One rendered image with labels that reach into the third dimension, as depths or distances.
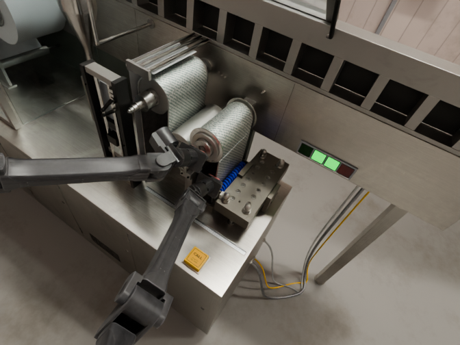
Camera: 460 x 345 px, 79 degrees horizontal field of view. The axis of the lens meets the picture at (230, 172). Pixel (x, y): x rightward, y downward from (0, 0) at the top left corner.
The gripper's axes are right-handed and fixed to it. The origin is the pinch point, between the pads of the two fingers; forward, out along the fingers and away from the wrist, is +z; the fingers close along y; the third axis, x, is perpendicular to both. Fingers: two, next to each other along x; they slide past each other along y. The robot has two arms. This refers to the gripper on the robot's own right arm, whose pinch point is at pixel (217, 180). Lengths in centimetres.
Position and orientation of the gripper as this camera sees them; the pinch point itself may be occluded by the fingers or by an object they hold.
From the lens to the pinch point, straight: 114.1
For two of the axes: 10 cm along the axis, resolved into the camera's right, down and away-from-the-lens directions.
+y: 8.3, 5.0, -2.4
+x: 4.0, -8.4, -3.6
